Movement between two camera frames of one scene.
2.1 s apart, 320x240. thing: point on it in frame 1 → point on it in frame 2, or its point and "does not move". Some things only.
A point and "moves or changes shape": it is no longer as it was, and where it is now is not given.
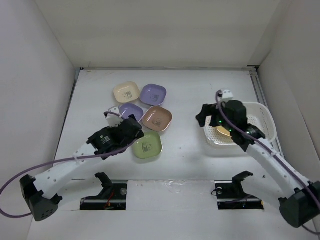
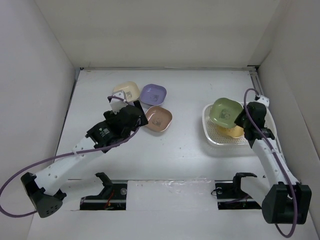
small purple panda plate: x=153 y=94 does not move
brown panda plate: x=156 y=118 does not move
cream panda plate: x=126 y=91 does not move
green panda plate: x=148 y=147 moves or changes shape
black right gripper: x=208 y=109 → x=238 y=121
